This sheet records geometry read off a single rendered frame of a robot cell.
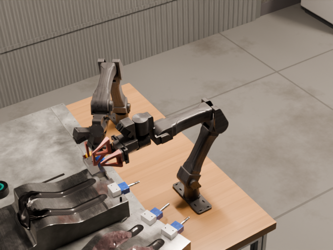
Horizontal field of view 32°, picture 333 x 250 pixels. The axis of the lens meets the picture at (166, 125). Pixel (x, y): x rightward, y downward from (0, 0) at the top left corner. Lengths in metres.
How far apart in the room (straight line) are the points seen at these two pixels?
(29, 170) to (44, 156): 0.10
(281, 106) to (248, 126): 0.35
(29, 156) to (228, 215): 0.95
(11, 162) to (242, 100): 2.13
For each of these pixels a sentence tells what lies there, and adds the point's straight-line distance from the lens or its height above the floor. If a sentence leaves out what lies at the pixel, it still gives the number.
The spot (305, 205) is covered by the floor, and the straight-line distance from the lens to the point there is 3.57.
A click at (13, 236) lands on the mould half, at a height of 0.86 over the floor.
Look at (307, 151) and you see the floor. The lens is 3.94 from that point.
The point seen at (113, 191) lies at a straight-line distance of 2.30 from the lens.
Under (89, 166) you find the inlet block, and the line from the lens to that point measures 2.38.
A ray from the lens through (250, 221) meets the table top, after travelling 2.34.
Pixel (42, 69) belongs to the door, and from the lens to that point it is 4.47.
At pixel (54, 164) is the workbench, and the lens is 2.65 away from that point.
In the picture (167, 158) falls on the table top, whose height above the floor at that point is 0.80.
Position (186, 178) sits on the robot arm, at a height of 0.94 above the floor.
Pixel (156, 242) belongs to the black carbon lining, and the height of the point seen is 0.85.
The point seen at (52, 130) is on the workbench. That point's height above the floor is 0.80.
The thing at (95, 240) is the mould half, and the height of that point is 0.89.
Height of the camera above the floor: 2.51
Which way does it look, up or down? 38 degrees down
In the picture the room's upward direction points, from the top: 3 degrees counter-clockwise
